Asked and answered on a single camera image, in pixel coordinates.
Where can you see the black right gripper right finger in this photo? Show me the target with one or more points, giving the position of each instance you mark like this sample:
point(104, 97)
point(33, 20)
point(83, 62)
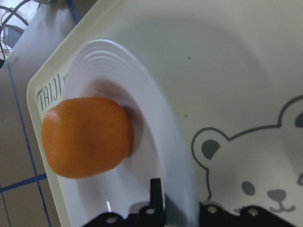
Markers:
point(214, 215)

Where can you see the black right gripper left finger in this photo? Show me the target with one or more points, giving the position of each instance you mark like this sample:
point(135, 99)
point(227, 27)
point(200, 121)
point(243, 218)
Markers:
point(151, 215)

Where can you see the orange fruit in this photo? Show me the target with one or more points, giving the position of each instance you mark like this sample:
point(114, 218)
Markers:
point(83, 137)

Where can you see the white round plate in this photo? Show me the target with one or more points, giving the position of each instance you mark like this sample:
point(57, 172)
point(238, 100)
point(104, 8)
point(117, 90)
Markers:
point(105, 68)

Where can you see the cream bear tray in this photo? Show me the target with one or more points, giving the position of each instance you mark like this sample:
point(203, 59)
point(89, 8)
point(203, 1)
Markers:
point(232, 73)

